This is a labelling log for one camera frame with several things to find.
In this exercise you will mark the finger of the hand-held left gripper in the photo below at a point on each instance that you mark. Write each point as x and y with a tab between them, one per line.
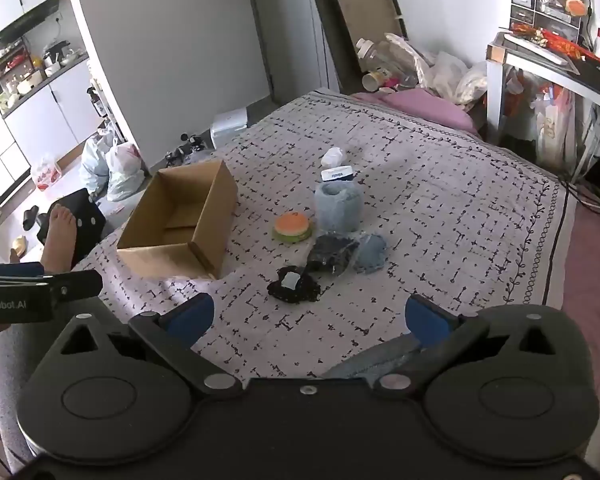
77	284

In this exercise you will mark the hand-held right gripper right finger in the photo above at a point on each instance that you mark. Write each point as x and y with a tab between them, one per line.
427	322

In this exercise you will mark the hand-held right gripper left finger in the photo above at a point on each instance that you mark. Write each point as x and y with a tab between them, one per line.
190	317

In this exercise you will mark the brown cardboard box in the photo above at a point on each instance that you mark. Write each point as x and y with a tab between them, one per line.
180	220

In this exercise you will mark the black lace cloth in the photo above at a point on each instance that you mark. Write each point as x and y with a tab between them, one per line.
295	285

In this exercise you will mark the black item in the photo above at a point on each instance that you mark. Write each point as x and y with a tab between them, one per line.
332	254

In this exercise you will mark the light blue plush roll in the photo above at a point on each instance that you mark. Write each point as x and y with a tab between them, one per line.
337	207

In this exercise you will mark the person's foot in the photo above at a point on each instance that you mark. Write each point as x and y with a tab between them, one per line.
60	240

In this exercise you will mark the black dice stool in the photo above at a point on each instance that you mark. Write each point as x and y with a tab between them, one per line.
87	222

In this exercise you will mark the grey blue cloth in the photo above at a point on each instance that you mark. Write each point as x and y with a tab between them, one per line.
370	362

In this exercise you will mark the black slipper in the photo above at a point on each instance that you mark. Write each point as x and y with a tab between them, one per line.
31	217

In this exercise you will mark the white patterned bedspread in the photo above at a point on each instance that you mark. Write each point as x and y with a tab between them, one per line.
430	210

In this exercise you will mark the red white plastic bag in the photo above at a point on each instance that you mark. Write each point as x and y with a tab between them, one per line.
47	172

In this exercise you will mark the pale blue plastic bag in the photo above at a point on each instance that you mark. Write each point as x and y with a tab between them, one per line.
94	162

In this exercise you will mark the pair of sneakers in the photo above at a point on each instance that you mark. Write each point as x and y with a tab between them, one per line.
187	149

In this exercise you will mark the blue white tissue pack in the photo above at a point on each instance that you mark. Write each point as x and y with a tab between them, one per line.
337	174

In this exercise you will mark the crumpled white tissue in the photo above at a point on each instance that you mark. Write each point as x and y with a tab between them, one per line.
333	156

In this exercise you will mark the white box appliance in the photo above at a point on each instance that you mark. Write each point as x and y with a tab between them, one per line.
229	127

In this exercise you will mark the pink pillow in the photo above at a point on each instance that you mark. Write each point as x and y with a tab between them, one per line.
420	105

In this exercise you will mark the kitchen shelf with dishes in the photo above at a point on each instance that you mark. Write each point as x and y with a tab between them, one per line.
25	70

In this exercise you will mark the bags under desk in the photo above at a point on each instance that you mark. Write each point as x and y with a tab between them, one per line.
545	115

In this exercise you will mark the paper cup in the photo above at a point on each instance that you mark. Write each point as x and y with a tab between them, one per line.
374	81

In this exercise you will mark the pile of plastic bags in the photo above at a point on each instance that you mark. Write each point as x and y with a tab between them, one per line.
445	72

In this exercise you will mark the clear plastic bottle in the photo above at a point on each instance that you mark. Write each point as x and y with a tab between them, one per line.
372	55

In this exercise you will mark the white desk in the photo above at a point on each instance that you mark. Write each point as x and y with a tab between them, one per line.
555	65

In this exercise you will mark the grey sliding door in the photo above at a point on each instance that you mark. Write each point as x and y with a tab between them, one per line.
290	30

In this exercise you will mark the red packets on desk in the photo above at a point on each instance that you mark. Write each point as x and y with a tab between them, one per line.
555	42

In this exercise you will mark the black framed board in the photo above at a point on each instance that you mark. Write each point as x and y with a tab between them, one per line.
355	15

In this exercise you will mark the grey drawer organizer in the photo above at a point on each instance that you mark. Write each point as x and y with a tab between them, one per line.
545	10

